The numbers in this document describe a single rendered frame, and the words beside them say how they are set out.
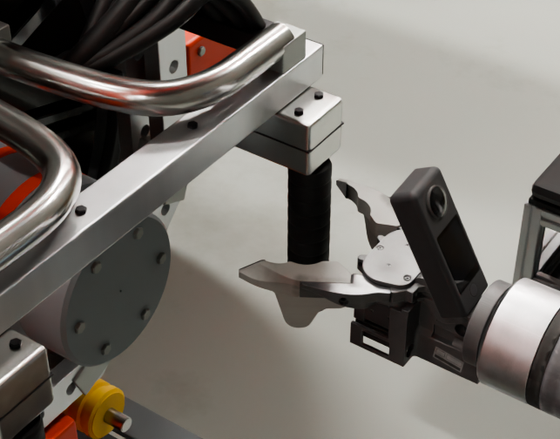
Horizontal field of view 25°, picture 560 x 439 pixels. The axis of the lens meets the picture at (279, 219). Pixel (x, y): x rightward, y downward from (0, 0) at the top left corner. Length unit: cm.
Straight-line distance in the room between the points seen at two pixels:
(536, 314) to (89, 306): 33
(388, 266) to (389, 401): 106
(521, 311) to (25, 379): 38
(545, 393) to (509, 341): 5
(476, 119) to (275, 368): 84
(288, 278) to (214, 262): 130
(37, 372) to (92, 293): 16
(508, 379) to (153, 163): 31
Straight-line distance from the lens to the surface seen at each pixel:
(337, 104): 100
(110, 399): 134
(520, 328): 97
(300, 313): 104
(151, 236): 98
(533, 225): 200
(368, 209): 108
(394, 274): 101
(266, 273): 101
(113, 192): 86
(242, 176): 251
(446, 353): 104
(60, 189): 82
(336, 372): 210
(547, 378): 96
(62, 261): 82
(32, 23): 119
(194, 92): 90
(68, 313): 94
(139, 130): 126
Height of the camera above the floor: 150
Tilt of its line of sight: 39 degrees down
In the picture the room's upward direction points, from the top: straight up
